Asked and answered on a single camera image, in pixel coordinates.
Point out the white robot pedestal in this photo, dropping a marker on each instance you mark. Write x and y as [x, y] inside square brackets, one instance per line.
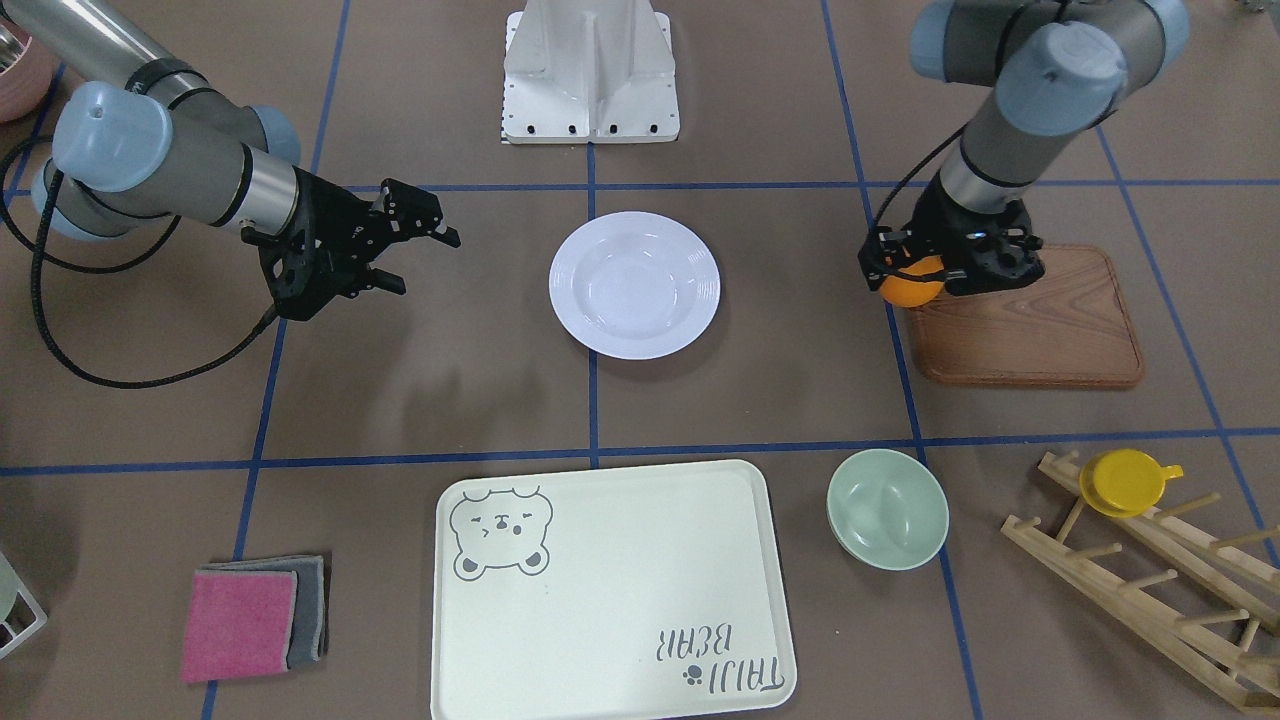
[589, 72]

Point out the pink bowl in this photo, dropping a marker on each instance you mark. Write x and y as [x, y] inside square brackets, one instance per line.
[28, 69]

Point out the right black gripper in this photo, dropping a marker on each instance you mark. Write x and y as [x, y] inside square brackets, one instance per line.
[327, 215]

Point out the wooden cup rack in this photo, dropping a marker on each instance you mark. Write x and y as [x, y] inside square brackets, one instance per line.
[1206, 611]

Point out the green bowl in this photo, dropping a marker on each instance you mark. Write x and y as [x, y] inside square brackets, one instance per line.
[887, 509]

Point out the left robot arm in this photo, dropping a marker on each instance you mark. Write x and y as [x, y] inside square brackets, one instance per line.
[1053, 69]

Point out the cream bear tray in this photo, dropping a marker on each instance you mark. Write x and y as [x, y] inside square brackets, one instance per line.
[624, 593]

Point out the pink grey cloth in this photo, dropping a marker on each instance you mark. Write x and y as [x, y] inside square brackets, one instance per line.
[254, 618]

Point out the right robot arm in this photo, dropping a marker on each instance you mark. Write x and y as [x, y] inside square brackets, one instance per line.
[147, 137]

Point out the white round plate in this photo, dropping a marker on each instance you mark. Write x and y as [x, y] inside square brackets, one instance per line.
[634, 285]

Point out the orange fruit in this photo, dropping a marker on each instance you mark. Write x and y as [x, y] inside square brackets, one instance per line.
[901, 292]

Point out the brown wooden tray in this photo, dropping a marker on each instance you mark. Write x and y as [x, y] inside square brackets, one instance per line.
[1070, 329]

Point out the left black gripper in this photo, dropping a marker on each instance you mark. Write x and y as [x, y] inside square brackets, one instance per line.
[940, 220]

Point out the yellow cup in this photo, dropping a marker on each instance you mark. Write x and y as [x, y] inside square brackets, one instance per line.
[1125, 482]

